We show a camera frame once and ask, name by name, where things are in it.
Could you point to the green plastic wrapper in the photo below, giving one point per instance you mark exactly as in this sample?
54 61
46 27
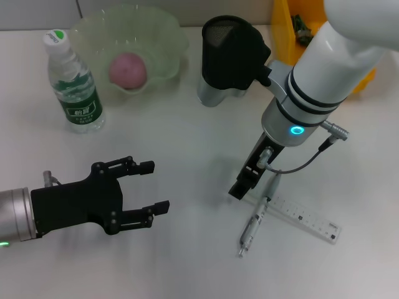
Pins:
300 29

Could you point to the yellow plastic bin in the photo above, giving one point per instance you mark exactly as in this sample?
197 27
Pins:
286 37

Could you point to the clear water bottle green label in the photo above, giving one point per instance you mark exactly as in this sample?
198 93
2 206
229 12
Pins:
74 93

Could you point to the grey white pen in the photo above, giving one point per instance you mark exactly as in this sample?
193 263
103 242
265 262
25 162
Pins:
252 227

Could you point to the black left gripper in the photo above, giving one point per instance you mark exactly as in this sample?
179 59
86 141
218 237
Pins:
78 202

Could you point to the transparent plastic ruler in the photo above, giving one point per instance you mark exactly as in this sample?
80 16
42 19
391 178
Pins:
299 215

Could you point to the pink peach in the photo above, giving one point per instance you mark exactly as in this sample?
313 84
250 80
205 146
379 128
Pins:
127 71

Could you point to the translucent green wavy fruit bowl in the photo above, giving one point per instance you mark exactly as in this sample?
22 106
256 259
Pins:
140 37

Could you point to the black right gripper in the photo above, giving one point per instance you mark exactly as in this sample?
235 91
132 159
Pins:
263 155

